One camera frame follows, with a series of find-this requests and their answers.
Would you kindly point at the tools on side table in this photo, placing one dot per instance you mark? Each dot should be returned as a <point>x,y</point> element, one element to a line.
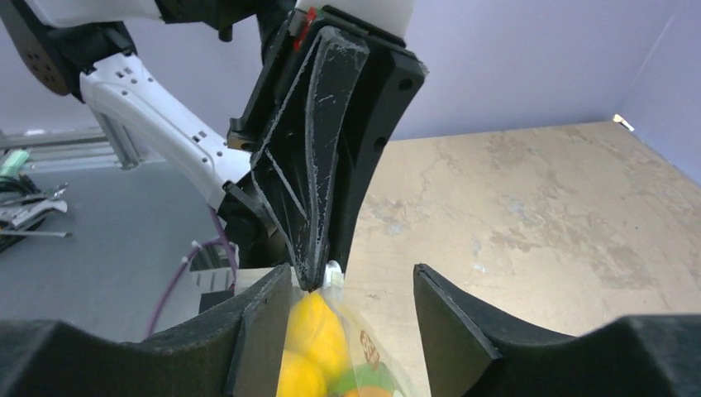
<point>24,206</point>

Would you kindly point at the clear zip top bag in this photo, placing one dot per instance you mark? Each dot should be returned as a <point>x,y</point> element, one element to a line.
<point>364,346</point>

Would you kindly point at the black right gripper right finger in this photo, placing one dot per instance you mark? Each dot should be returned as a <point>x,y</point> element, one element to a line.
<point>472,348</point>

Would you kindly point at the orange fruit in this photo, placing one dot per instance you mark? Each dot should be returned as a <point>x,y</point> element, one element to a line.
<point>368,391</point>

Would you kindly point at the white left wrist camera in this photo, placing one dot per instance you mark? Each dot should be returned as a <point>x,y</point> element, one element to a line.
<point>392,16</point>

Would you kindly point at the yellow mango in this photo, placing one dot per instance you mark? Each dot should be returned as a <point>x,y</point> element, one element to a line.
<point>315,331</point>

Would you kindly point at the green ridged squash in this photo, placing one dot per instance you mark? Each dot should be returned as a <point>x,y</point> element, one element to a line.
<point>362,375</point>

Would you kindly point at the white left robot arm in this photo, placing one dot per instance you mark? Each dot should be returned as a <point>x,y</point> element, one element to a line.
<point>83,49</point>

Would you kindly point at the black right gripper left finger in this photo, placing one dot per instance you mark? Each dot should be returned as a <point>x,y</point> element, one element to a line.
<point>233,349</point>

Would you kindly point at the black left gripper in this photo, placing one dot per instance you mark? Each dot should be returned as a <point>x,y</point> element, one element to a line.
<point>314,128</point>

